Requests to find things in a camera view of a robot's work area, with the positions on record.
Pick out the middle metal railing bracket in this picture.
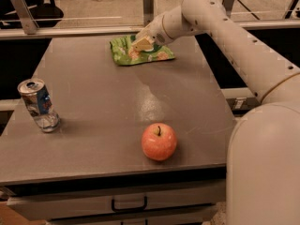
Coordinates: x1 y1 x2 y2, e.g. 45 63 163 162
142 0 154 25

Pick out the green rice chip bag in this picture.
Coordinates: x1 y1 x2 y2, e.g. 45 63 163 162
110 35 175 66

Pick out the left metal railing bracket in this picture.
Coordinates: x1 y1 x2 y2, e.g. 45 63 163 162
10 0 38 35

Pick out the red apple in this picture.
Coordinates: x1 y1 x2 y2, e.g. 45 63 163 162
141 123 177 161

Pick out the grey lower drawer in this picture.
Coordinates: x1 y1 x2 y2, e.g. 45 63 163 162
47 205 217 225

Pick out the grey drawer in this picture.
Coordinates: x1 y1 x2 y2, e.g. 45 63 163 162
47 205 217 225
7 179 226 220

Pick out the silver blue redbull can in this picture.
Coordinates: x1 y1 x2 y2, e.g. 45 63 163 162
18 78 60 133

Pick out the black drawer handle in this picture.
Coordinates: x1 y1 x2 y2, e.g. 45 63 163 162
111 196 148 213

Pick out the black office chair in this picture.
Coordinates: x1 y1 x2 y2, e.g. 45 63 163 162
0 0 64 29

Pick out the grey upper drawer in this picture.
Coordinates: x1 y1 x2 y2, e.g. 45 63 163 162
7 179 226 220

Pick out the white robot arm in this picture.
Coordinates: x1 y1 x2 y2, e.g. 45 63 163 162
133 0 300 225

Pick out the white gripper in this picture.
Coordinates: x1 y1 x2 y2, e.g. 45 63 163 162
132 14 173 52

